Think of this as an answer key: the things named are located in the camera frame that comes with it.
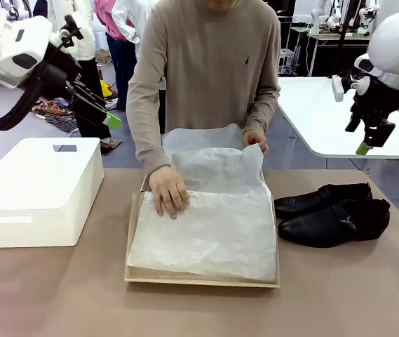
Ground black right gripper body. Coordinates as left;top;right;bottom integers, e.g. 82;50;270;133
351;78;399;123

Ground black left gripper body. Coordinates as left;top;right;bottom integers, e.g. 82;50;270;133
39;52;83;103

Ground black leather loafer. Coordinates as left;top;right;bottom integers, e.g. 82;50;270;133
273;183;374;219

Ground black loafer with silver buckle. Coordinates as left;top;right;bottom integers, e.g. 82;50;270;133
277;198;391;249

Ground white tissue paper sheet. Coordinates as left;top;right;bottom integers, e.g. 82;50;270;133
128;122;278;284

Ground tan cardboard shoe box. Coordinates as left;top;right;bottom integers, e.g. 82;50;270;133
123;168;281;289

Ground person's right forearm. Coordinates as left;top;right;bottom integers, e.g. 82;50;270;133
126;98;172;176

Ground person's left forearm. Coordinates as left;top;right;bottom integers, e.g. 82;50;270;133
243;80;281;136

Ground small brown cardboard box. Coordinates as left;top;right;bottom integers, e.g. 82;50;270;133
95;48;112;65

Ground white lidded storage box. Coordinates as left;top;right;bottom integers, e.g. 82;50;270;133
0;137;104;249

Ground person's left hand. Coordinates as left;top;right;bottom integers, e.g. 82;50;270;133
243;128;270;157

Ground person's right hand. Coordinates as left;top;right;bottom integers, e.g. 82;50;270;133
149;164;191;220

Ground yellow object on floor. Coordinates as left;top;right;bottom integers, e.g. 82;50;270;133
100;79;114;99

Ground dark plaid fabric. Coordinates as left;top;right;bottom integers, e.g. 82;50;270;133
44;114;80;134

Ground colourful patterned fabric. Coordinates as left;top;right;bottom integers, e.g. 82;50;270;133
32;98;77;119

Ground white background table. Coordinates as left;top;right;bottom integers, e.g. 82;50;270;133
276;76;399;159

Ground bystander in white jacket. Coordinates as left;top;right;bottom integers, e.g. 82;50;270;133
46;0;123;155

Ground black stand pole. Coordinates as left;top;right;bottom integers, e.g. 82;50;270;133
332;0;356;79

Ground bystander in black top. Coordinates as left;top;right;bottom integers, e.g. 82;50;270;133
32;0;49;18

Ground bystander in pink shirt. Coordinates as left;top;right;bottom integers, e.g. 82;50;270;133
93;0;139;112

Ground dark background work table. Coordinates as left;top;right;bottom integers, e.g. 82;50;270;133
306;32;372;78

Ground bystander in white shirt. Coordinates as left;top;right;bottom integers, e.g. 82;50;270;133
111;0;161;61

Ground person in beige sweater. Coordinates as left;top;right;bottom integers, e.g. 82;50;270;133
126;0;283;183

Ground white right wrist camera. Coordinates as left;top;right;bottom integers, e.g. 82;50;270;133
331;74;372;103

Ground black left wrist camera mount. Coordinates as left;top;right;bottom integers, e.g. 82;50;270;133
58;14;85;48

